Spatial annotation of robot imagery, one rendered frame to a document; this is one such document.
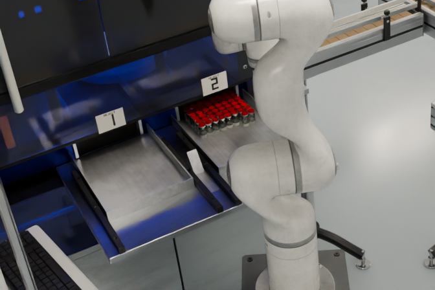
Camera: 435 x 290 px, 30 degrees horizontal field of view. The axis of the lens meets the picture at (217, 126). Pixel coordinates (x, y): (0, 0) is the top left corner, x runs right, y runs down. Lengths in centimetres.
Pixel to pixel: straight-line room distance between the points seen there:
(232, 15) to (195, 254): 147
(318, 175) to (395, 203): 189
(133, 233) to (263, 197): 56
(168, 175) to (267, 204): 66
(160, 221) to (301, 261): 50
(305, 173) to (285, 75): 26
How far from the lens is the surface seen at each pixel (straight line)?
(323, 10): 148
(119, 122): 240
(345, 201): 358
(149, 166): 240
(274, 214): 176
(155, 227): 218
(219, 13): 147
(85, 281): 219
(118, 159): 246
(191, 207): 222
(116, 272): 271
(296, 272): 187
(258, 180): 169
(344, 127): 404
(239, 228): 283
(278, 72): 154
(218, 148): 243
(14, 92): 217
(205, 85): 246
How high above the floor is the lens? 227
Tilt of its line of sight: 33 degrees down
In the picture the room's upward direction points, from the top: 8 degrees counter-clockwise
